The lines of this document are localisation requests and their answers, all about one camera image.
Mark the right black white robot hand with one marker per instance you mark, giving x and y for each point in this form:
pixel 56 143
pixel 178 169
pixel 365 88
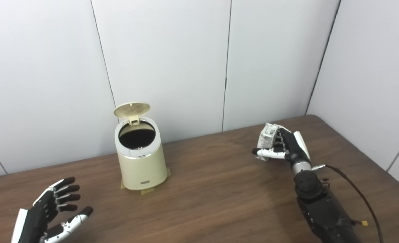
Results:
pixel 295 148

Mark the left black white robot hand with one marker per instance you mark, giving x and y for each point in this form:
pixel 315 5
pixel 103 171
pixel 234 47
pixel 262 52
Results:
pixel 33 222

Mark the white green milk carton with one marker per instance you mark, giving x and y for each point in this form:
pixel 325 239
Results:
pixel 266 136

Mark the cream round bin lid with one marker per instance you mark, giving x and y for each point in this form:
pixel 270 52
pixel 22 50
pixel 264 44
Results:
pixel 131 109

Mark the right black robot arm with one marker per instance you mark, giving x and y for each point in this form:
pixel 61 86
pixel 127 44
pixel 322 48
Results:
pixel 321 209

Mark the cream-colored round bin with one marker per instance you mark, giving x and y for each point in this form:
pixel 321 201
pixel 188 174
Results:
pixel 142 168

